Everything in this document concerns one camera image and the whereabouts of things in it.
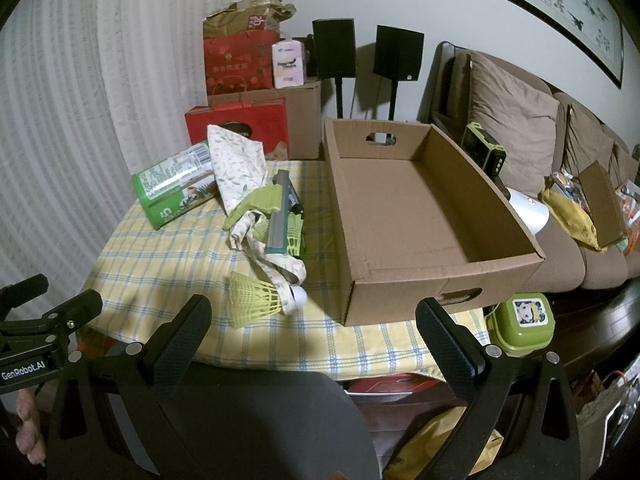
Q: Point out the large tan sofa cushion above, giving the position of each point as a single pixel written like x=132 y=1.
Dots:
x=520 y=117

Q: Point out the green window squeegee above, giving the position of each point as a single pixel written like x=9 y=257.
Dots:
x=275 y=201

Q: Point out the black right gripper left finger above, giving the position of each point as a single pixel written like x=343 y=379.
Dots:
x=171 y=349

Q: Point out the green black portable device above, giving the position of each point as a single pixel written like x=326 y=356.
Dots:
x=483 y=148

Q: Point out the green snack can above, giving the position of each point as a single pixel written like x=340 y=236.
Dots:
x=177 y=184

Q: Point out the yellow cloth on sofa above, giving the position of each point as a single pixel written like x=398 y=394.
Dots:
x=575 y=216

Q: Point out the person's left hand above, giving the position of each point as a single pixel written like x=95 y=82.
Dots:
x=29 y=440

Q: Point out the white rounded appliance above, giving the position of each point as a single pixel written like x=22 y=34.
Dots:
x=533 y=213

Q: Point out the red paper gift bag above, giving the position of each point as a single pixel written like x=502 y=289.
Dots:
x=240 y=62

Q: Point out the white paper bag on floor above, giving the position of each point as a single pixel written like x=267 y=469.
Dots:
x=604 y=422

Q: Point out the white curtain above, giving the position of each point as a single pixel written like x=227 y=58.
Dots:
x=92 y=91

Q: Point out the yellow plaid tablecloth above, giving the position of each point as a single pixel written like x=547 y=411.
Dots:
x=145 y=276

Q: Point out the brown cardboard piece on sofa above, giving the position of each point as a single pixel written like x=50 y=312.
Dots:
x=603 y=205

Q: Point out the crumpled brown paper bag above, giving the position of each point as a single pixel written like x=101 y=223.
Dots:
x=247 y=16

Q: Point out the right black speaker on stand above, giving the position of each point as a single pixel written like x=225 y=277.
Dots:
x=397 y=57

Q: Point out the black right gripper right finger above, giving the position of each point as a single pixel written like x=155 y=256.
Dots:
x=455 y=350

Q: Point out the pink white small box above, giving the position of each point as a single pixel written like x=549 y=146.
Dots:
x=288 y=64

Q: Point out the green lunch box with sticker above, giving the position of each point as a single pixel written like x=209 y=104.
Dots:
x=522 y=324

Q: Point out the brown sofa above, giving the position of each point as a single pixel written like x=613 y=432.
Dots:
x=568 y=264

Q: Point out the large brown cardboard box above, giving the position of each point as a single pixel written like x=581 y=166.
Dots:
x=303 y=110

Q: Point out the black speaker on stand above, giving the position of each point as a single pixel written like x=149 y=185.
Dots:
x=397 y=57
x=335 y=43

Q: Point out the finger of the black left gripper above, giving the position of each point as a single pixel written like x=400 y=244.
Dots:
x=13 y=296
x=72 y=314

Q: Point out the floral white cloth bag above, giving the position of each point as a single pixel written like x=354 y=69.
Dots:
x=240 y=167

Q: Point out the red gift box with handle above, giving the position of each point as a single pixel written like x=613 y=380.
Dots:
x=262 y=120

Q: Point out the left black speaker on stand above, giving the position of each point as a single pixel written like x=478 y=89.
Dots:
x=335 y=43

